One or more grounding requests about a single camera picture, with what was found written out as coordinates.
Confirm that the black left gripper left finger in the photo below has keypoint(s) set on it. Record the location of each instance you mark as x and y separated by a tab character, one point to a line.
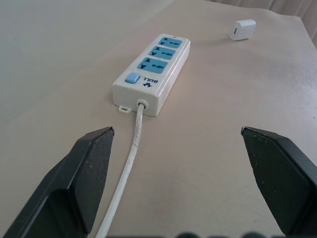
62	188

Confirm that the white power strip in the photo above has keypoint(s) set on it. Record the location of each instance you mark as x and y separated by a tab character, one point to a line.
153	74

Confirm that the white USB charger plug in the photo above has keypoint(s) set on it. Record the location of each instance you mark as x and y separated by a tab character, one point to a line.
242	30

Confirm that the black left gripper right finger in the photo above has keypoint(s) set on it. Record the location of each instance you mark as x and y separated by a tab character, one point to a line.
284	178

